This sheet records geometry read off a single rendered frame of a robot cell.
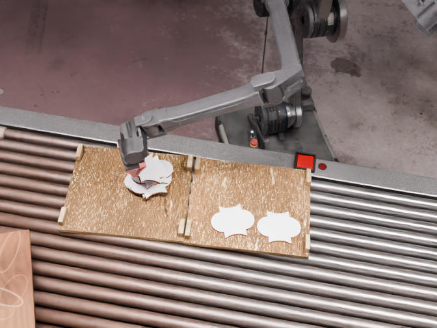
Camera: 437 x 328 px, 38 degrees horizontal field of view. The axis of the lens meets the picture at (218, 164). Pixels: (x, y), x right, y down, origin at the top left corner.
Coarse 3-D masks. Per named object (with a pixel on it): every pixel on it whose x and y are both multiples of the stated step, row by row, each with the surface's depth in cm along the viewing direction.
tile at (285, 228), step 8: (272, 216) 215; (280, 216) 215; (288, 216) 215; (264, 224) 213; (272, 224) 213; (280, 224) 213; (288, 224) 214; (296, 224) 214; (264, 232) 211; (272, 232) 211; (280, 232) 211; (288, 232) 212; (296, 232) 212; (272, 240) 209; (280, 240) 210; (288, 240) 210
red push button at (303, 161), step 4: (300, 156) 233; (304, 156) 233; (308, 156) 233; (312, 156) 233; (300, 160) 232; (304, 160) 232; (308, 160) 232; (312, 160) 232; (300, 164) 231; (304, 164) 231; (308, 164) 231; (312, 164) 231; (308, 168) 230; (312, 168) 230
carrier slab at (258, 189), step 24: (216, 168) 227; (240, 168) 227; (264, 168) 228; (288, 168) 229; (192, 192) 220; (216, 192) 221; (240, 192) 221; (264, 192) 222; (288, 192) 222; (192, 216) 214; (264, 216) 216; (192, 240) 209; (216, 240) 209; (240, 240) 210; (264, 240) 210
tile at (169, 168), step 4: (156, 156) 223; (156, 160) 222; (160, 160) 222; (164, 160) 222; (164, 164) 221; (168, 164) 221; (168, 168) 220; (172, 168) 221; (168, 172) 219; (132, 176) 217; (164, 176) 218; (168, 176) 219; (136, 180) 217; (164, 180) 217; (148, 184) 216; (152, 184) 216; (156, 184) 217; (148, 188) 216
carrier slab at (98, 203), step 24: (96, 168) 224; (120, 168) 224; (72, 192) 217; (96, 192) 218; (120, 192) 218; (168, 192) 220; (72, 216) 212; (96, 216) 212; (120, 216) 213; (144, 216) 213; (168, 216) 214; (168, 240) 209
